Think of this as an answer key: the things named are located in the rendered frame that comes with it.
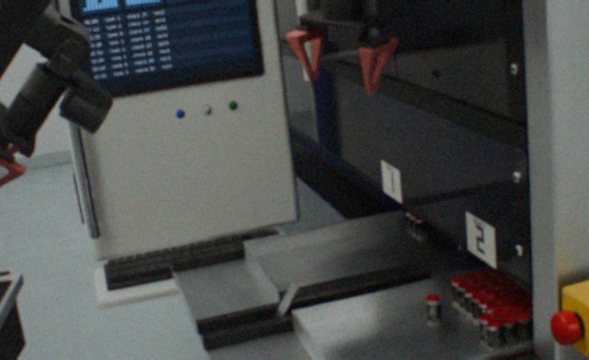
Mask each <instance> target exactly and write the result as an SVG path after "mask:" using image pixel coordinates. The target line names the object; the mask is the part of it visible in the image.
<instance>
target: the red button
mask: <svg viewBox="0 0 589 360"><path fill-rule="evenodd" d="M550 330H551V333H552V336H553V338H554V339H555V341H556V342H557V343H558V344H560V345H564V346H568V345H572V344H575V343H577V342H578V341H579V339H580V327H579V323H578V321H577V319H576V317H575V316H574V315H573V314H572V313H571V311H569V310H565V311H563V312H559V313H556V314H555V315H554V316H553V317H551V319H550Z"/></svg>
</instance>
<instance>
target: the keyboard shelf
mask: <svg viewBox="0 0 589 360"><path fill-rule="evenodd" d="M93 277H95V286H96V297H97V305H98V310H106V309H111V308H116V307H121V306H126V305H130V304H136V303H141V302H145V301H150V300H156V299H160V298H165V297H170V296H175V295H180V293H179V289H178V287H177V284H176V282H174V279H169V280H164V281H159V282H154V283H149V284H144V285H139V286H133V287H129V288H124V289H119V290H113V291H107V287H106V279H105V272H104V267H101V268H97V269H95V271H94V272H93Z"/></svg>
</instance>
